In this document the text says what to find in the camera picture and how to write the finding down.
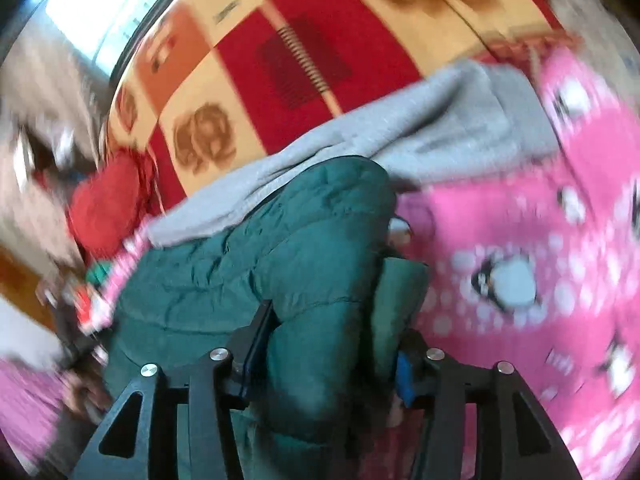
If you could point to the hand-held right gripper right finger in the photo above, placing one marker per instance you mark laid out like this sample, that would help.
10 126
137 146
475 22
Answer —
406 380

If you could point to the person's left hand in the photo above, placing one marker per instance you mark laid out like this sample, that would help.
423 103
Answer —
87 395

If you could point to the green and red cloth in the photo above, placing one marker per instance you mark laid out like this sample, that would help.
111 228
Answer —
97 285

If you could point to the green quilted jacket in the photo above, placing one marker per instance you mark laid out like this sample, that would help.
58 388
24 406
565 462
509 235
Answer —
300 240

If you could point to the checked rose print blanket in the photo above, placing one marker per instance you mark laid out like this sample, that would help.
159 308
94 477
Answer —
310 60

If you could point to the grey sweatshirt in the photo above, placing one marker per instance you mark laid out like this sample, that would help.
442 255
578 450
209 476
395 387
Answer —
425 125

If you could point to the pink penguin print blanket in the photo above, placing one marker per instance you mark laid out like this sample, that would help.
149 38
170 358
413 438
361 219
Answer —
525 260

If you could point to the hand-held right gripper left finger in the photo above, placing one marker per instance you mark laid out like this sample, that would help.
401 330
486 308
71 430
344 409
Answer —
252 365

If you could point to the bright window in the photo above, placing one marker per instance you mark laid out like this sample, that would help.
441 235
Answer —
105 5

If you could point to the red heart-shaped pillow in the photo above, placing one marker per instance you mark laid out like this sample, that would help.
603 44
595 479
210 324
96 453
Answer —
107 200

